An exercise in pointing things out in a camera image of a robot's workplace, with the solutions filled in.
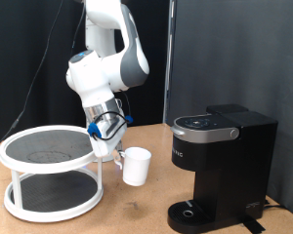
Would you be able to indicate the white two-tier turntable rack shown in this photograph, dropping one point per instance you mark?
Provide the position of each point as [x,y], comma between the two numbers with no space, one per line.
[39,146]

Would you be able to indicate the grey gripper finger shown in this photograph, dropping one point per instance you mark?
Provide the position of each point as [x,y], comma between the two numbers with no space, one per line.
[120,154]

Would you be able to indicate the black Keurig coffee machine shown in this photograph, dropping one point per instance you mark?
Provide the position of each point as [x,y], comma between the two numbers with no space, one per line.
[237,162]

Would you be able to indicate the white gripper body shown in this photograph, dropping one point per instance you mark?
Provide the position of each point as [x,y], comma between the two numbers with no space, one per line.
[107,139]

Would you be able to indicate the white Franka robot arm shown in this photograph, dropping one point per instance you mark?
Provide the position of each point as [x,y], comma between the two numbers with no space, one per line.
[101,74]

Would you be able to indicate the grey fabric backdrop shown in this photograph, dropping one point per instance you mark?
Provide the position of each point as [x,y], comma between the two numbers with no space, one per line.
[276,65]

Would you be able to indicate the grey vertical metal pole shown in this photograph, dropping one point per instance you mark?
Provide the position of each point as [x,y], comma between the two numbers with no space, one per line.
[167,81]

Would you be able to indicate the black fabric backdrop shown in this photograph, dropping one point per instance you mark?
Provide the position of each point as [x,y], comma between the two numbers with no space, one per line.
[3,65]

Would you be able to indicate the blue mounted wrist camera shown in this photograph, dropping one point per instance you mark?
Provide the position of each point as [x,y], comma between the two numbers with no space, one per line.
[129,119]

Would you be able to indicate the white ceramic mug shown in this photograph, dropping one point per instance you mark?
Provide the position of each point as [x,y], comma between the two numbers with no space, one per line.
[136,167]

